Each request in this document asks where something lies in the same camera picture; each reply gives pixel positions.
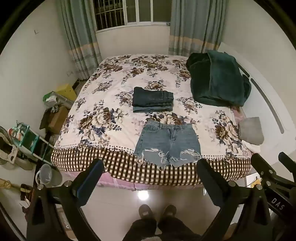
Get light blue denim shorts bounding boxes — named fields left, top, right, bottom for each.
left=133, top=120, right=202, bottom=169

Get dark folded jeans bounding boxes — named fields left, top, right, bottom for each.
left=132, top=87, right=174, bottom=108

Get dark green plush blanket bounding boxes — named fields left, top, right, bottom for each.
left=186, top=49, right=252, bottom=107

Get white bed headboard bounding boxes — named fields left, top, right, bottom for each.
left=217, top=41, right=296, bottom=154

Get green storage rack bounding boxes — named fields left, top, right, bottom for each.
left=16, top=120, right=55, bottom=163

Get person's right slipper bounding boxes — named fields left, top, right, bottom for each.
left=162, top=204, right=177, bottom=219

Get barred window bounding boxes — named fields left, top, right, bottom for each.
left=92, top=0, right=173, bottom=31

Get person's left slipper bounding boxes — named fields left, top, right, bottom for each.
left=138, top=204, right=153, bottom=219

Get grey-green curtain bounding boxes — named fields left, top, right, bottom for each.
left=168, top=0, right=226, bottom=56
left=56, top=0, right=102, bottom=81

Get grey pillow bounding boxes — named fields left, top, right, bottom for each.
left=238, top=117, right=265, bottom=146

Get grey bucket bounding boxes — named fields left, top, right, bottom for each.
left=36, top=163, right=63, bottom=187

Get person's leg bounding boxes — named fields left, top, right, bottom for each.
left=122, top=217, right=158, bottom=241
left=157, top=216, right=202, bottom=241

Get blue folded jeans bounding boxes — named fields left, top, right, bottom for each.
left=133, top=105, right=173, bottom=114

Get green and white bag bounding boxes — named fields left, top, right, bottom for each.
left=43, top=91, right=59, bottom=103

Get yellow box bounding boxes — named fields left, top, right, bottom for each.
left=54, top=84, right=78, bottom=102

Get person's right leg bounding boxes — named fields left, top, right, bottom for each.
left=157, top=216, right=202, bottom=241

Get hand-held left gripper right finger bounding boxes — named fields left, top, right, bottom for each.
left=196, top=159, right=271, bottom=241

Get person's left leg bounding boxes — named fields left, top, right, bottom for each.
left=122, top=217, right=158, bottom=241

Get person's slipper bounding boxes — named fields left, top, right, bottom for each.
left=138, top=204, right=153, bottom=219
left=162, top=204, right=177, bottom=219

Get white shoes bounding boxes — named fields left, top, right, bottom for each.
left=15, top=157, right=33, bottom=171

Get brown cardboard box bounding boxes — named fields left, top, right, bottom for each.
left=47, top=106, right=70, bottom=135

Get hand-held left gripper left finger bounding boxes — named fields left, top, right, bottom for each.
left=26, top=159, right=106, bottom=241

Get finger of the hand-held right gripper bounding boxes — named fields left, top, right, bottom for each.
left=278, top=151, right=296, bottom=174
left=250, top=153, right=278, bottom=187

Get bed with floral cover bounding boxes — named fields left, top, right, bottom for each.
left=51, top=54, right=253, bottom=186

